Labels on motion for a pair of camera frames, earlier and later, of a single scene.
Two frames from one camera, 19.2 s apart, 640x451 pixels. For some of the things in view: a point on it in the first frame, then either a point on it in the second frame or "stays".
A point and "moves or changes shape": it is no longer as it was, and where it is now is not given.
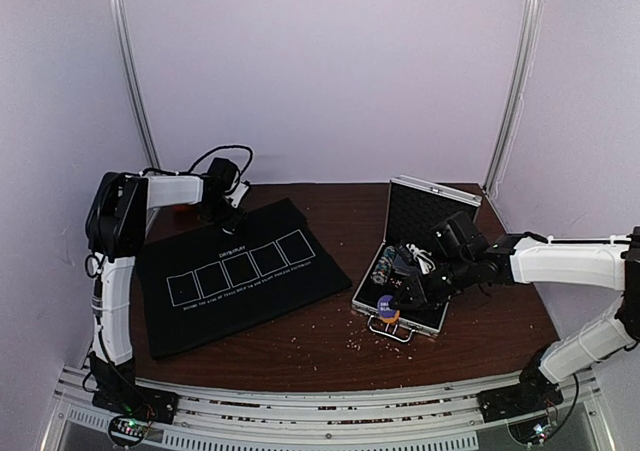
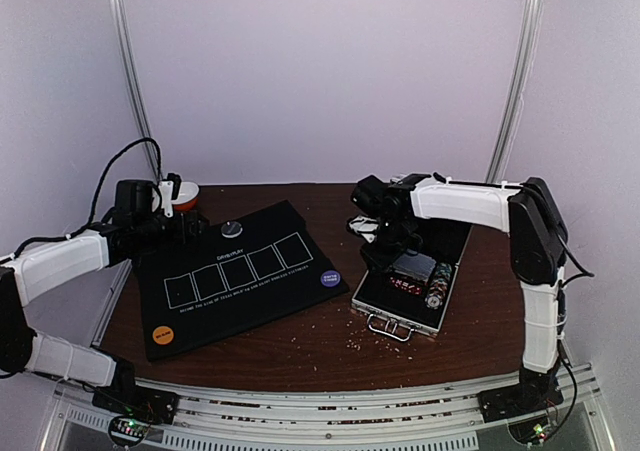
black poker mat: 195,281 stays
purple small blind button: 383,306 -> 330,278
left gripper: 232,225 -> 192,235
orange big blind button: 393,318 -> 163,335
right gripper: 420,289 -> 382,252
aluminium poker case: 414,208 moves or changes shape
